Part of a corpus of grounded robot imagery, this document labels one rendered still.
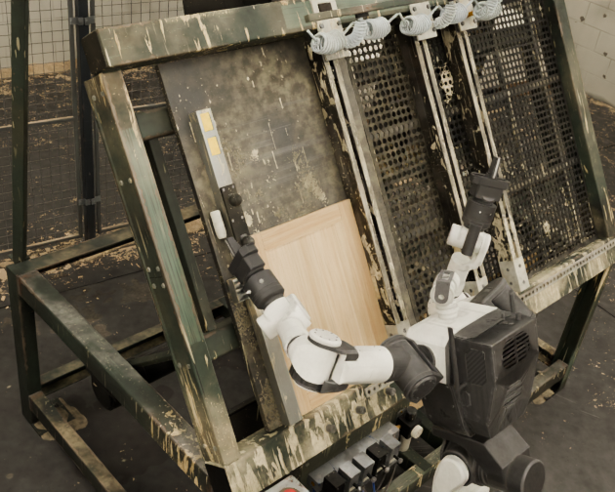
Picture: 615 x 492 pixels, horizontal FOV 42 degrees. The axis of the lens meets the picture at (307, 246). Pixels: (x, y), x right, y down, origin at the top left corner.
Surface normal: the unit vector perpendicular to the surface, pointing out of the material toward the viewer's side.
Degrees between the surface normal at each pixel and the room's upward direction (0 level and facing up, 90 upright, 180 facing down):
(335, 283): 57
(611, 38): 90
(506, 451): 22
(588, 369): 0
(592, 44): 90
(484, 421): 90
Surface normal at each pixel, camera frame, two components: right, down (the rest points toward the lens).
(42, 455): 0.11, -0.83
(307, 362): -0.49, 0.04
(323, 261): 0.63, -0.06
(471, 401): -0.73, 0.30
